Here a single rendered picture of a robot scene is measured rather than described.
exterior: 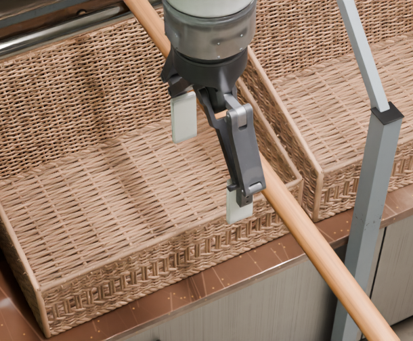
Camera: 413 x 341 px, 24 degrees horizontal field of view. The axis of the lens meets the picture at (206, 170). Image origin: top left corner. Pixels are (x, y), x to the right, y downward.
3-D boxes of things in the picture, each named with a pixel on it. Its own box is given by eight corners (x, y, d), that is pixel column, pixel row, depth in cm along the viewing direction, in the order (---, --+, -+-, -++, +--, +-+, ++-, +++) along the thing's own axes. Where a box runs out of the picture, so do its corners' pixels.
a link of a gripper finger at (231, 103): (221, 74, 101) (240, 72, 96) (237, 121, 102) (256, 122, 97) (200, 81, 101) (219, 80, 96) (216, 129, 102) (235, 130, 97)
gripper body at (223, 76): (156, 21, 98) (160, 88, 105) (195, 72, 93) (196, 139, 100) (223, -2, 101) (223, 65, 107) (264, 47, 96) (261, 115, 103)
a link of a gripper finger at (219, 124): (228, 78, 102) (233, 77, 101) (260, 178, 104) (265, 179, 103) (194, 90, 101) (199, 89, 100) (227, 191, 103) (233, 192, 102)
